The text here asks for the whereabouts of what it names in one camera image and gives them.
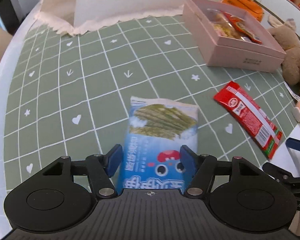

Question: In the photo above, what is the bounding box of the red long snack packet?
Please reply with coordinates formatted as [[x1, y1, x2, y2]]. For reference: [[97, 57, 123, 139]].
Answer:
[[213, 81, 282, 159]]

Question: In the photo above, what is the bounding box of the blue seaweed snack bag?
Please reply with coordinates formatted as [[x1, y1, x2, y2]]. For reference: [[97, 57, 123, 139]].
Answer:
[[116, 96, 199, 191]]

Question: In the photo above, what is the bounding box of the red chicken leg snack pouch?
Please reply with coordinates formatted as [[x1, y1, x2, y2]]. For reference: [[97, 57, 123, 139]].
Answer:
[[223, 12, 262, 44]]

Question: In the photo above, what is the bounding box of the yellow cookie red packet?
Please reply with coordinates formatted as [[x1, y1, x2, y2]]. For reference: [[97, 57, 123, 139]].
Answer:
[[206, 9, 243, 40]]

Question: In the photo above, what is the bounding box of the brown plush teddy bear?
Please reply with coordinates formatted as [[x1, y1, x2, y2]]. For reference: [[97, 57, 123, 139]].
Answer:
[[268, 25, 300, 86]]

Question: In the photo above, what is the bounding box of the pink cardboard gift box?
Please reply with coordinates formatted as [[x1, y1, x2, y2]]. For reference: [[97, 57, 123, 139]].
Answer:
[[183, 0, 286, 73]]

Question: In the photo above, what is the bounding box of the orange bag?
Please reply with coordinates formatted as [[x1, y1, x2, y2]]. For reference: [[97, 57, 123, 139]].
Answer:
[[222, 0, 264, 22]]

